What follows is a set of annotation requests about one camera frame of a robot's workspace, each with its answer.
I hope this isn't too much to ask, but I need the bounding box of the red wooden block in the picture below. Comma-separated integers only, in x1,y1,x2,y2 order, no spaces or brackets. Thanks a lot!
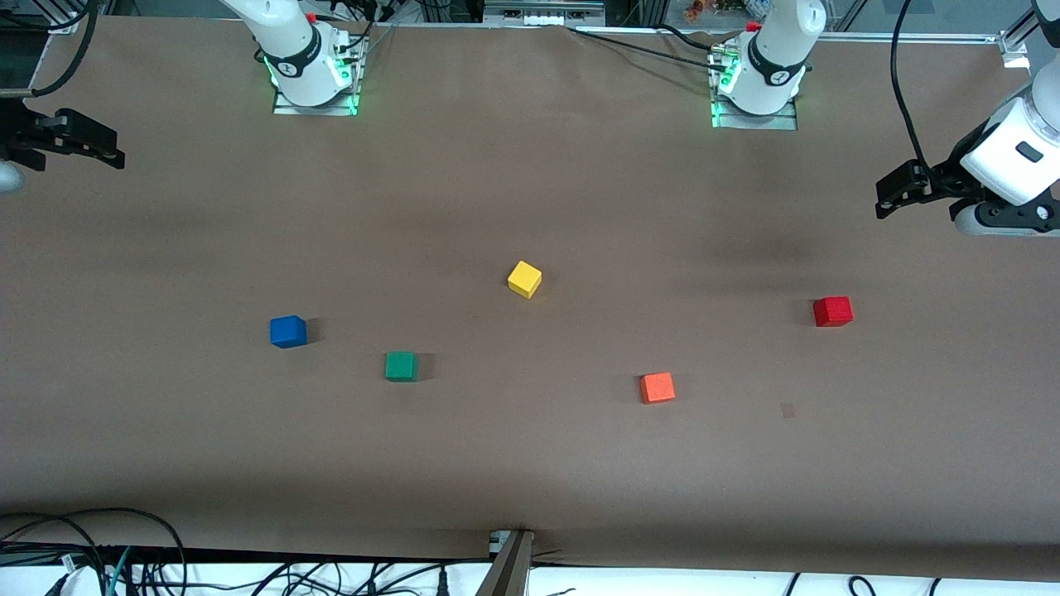
812,296,855,328

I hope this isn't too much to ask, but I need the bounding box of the blue wooden block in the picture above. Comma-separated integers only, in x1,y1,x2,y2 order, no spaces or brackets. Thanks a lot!
269,315,308,349

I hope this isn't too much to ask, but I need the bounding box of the orange wooden block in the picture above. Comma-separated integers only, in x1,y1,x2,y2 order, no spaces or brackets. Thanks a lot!
639,372,677,406

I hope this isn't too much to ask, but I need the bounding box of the yellow wooden block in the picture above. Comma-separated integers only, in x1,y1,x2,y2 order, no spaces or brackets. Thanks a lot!
507,260,543,300

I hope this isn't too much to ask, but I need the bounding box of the grey power strip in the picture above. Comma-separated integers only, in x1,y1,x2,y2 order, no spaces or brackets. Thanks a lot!
484,0,605,26

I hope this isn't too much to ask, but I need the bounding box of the brown paper table cover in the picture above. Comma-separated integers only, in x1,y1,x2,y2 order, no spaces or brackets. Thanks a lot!
0,17,1060,580

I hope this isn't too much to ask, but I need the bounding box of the white desk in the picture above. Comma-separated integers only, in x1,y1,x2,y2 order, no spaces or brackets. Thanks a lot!
0,561,1060,596

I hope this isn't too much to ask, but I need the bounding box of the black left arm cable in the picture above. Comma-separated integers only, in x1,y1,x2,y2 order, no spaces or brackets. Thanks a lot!
890,0,937,179

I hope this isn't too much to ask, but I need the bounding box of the aluminium rail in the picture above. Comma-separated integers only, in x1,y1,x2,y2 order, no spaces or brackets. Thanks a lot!
816,31,1003,44

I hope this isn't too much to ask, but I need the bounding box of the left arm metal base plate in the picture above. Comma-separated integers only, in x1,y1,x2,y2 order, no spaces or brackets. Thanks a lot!
711,41,800,131

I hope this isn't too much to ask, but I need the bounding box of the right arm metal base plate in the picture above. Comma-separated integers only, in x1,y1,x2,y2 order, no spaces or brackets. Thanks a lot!
272,33,365,117

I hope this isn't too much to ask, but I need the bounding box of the short black cable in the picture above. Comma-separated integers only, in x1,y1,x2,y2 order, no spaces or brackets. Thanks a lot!
658,23,721,52

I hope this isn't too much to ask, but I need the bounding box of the long black cable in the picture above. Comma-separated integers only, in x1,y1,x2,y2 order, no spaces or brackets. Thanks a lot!
567,27,730,67

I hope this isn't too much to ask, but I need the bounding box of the black looping cable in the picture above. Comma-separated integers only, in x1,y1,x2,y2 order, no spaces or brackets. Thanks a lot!
0,507,188,596

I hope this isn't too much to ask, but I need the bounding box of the green cable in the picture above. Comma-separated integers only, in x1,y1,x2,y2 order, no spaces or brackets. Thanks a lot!
106,546,133,596

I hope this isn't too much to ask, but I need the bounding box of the aluminium camera post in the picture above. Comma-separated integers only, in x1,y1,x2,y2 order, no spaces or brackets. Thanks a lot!
476,528,537,596

